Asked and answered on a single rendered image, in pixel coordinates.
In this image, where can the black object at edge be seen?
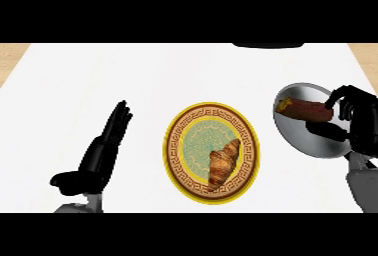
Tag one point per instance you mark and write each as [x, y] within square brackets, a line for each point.
[267, 45]

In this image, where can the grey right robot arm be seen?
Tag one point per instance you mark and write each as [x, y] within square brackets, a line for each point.
[363, 181]

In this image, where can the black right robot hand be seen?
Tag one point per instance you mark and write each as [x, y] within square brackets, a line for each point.
[363, 131]

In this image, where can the silver round pan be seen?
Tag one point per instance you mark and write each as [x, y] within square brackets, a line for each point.
[303, 133]

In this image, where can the brown croissant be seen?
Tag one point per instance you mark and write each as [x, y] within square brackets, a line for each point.
[222, 166]

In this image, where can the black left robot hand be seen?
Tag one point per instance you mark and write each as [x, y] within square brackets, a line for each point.
[100, 151]

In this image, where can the yellow patterned oval plate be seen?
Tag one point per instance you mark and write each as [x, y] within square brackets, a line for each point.
[211, 153]

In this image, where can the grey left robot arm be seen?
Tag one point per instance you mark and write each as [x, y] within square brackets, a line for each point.
[83, 204]

